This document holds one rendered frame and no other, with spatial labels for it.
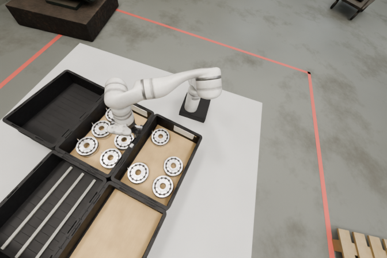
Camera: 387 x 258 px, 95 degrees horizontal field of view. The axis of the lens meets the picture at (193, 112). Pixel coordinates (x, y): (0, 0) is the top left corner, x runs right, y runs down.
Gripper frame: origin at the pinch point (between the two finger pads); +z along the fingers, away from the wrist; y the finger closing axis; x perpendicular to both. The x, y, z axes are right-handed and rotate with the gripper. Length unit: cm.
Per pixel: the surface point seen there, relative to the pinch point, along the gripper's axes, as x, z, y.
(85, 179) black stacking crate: 20.2, 16.8, 17.4
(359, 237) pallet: 25, 91, -205
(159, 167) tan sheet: 9.5, 16.7, -16.6
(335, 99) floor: -151, 99, -251
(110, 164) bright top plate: 12.4, 13.8, 7.4
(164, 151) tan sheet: 0.0, 16.6, -17.2
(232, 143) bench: -18, 30, -62
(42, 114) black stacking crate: -9, 16, 53
